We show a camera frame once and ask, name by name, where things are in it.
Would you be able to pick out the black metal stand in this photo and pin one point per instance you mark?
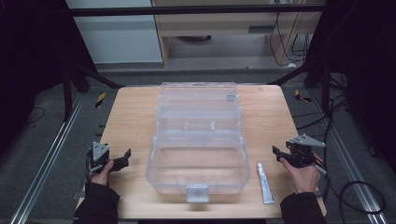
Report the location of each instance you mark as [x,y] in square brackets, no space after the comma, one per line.
[67,93]
[325,90]

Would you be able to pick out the white cabinet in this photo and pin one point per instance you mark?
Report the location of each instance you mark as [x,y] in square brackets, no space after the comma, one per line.
[118,40]

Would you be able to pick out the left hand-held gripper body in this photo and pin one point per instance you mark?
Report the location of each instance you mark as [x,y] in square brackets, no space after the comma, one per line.
[100,151]

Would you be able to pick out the aluminium floor rail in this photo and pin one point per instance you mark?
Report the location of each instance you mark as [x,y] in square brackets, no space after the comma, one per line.
[46,161]
[351,168]

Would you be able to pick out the light wooden desk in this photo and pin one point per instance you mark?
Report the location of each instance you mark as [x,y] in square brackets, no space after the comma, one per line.
[214,25]

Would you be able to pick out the dark curtain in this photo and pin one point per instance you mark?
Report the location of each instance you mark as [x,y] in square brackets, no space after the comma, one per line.
[367,68]
[31,62]

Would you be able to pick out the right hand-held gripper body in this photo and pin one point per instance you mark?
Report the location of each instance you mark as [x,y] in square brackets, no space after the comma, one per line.
[301,153]

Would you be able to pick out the person's left hand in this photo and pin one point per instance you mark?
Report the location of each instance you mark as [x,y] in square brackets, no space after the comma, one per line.
[102,177]

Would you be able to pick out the black and yellow tape marker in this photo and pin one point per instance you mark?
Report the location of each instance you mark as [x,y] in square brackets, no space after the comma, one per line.
[100,100]
[301,97]

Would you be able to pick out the clear plastic storage box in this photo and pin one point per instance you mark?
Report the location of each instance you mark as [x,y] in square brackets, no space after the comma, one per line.
[198,146]

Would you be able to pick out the black horizontal bar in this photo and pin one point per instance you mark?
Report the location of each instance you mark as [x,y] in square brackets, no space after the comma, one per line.
[193,10]

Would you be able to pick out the person's right hand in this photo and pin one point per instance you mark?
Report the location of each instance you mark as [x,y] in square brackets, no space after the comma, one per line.
[303,178]

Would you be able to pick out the white tube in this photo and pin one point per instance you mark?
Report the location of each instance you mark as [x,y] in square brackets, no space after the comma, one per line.
[265,185]

